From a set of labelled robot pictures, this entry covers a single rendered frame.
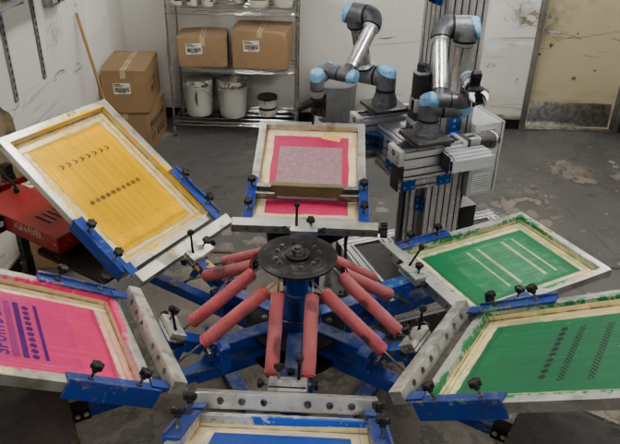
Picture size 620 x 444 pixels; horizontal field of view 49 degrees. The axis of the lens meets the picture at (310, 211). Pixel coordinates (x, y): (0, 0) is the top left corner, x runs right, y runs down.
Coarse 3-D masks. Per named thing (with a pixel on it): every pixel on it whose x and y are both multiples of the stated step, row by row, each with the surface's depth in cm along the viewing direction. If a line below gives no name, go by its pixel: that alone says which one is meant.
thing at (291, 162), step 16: (288, 144) 368; (304, 144) 368; (272, 160) 359; (288, 160) 359; (304, 160) 359; (272, 176) 349; (288, 176) 349; (304, 176) 349; (272, 208) 333; (288, 208) 333; (304, 208) 333
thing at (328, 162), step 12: (312, 144) 368; (324, 144) 368; (336, 144) 368; (348, 144) 368; (312, 156) 361; (324, 156) 361; (336, 156) 361; (312, 168) 354; (324, 168) 354; (336, 168) 354; (348, 168) 354; (312, 180) 347; (324, 180) 347; (336, 180) 347; (312, 204) 335; (324, 204) 335; (336, 204) 335
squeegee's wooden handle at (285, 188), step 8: (272, 184) 330; (280, 184) 330; (288, 184) 330; (296, 184) 330; (304, 184) 330; (312, 184) 330; (320, 184) 330; (328, 184) 330; (280, 192) 332; (288, 192) 332; (296, 192) 332; (304, 192) 331; (312, 192) 331; (320, 192) 331; (328, 192) 330; (336, 192) 330
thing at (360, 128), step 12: (264, 120) 377; (264, 132) 370; (360, 132) 370; (264, 144) 366; (360, 144) 363; (360, 156) 356; (360, 168) 349; (264, 216) 323; (276, 216) 324; (288, 216) 324
